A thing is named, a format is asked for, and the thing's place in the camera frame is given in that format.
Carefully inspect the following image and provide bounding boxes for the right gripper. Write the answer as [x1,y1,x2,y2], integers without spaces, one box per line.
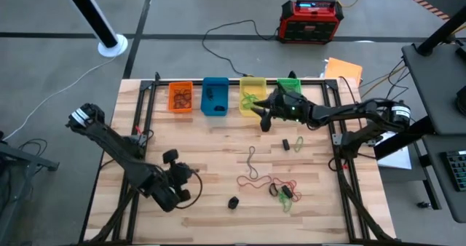
[253,82,312,132]

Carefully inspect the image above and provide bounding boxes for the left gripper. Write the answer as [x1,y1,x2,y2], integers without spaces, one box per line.
[163,149,200,202]

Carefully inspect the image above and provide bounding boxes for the long brown thin rubber band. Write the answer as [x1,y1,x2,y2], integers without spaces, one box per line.
[173,88,193,102]

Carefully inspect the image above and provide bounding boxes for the yellow plastic basket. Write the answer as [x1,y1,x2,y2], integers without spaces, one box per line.
[239,76,269,118]

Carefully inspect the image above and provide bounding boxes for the green plastic basket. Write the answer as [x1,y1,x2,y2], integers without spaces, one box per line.
[276,77,304,96]

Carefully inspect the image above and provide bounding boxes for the blue plastic basket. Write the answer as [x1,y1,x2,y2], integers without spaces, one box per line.
[200,77,231,117]

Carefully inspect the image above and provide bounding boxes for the orange plastic basket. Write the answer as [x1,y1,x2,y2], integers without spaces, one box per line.
[167,81,194,114]

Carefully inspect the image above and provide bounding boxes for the orange paper sheet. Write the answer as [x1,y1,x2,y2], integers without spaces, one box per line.
[323,57,364,88]

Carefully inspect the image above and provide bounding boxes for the red black power station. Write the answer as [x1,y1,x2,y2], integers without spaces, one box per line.
[277,0,345,45]

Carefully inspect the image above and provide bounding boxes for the white paper stack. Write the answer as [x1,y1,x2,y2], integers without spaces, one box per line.
[376,129,413,171]

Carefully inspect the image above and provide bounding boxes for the black stand beam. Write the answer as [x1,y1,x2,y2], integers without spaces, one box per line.
[373,115,437,161]

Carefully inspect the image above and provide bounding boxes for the floor pole with round base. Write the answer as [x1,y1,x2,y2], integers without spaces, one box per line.
[57,0,129,59]

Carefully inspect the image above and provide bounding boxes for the grey side desk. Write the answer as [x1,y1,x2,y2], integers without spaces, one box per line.
[400,41,466,137]

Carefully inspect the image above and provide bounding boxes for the grey metal stand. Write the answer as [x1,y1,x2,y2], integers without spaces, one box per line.
[0,129,60,246]

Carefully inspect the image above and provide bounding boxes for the black stand pole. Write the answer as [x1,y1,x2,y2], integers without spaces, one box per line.
[416,5,466,57]

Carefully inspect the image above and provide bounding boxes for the round black desk object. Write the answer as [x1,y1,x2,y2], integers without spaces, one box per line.
[454,85,466,116]

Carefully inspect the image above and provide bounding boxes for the backlit keyboard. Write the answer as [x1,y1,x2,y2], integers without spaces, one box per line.
[441,150,466,193]

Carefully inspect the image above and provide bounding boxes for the grey keyboard desk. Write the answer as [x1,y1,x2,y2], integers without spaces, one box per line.
[422,135,466,224]

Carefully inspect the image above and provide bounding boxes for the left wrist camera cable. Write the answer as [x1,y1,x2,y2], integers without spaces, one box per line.
[176,168,204,210]

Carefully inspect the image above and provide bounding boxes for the black power cable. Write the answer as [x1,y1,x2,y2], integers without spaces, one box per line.
[201,19,282,78]

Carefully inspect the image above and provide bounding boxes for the black aluminium table frame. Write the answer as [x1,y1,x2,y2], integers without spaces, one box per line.
[78,71,396,246]

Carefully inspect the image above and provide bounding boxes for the yellow desk cable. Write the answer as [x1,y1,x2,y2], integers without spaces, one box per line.
[360,66,407,100]

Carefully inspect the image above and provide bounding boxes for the black desk cables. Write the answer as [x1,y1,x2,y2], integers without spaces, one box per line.
[358,58,411,103]

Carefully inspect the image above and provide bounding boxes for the white floor cable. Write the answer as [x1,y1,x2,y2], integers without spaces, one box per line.
[1,55,119,141]

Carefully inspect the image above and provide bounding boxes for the thin black floor cable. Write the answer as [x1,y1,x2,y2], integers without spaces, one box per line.
[17,138,49,156]

